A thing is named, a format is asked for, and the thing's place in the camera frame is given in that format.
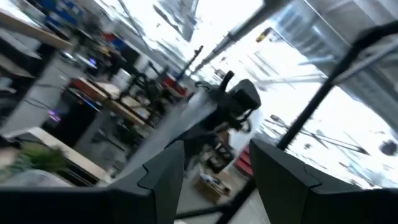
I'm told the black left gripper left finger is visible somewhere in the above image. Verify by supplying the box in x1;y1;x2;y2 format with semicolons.
0;139;187;224

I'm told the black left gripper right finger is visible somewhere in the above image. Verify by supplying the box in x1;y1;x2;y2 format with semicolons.
248;138;398;224

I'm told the clear plastic bag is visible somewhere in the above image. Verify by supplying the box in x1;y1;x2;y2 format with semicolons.
118;90;220;180

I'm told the clear plastic bin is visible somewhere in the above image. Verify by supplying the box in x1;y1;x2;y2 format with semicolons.
0;169;74;188

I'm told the small green artificial plant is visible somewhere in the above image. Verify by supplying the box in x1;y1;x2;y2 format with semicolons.
18;143;68;174

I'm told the cardboard box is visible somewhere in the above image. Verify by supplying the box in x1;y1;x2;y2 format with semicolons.
192;172;233;205

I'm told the black computer tower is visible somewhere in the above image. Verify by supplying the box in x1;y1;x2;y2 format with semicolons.
40;90;103;149

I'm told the wooden workbench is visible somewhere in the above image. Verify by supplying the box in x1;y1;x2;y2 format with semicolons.
67;77;153;128

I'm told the grey metal shelf cart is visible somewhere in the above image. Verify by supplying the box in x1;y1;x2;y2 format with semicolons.
0;9;74;82

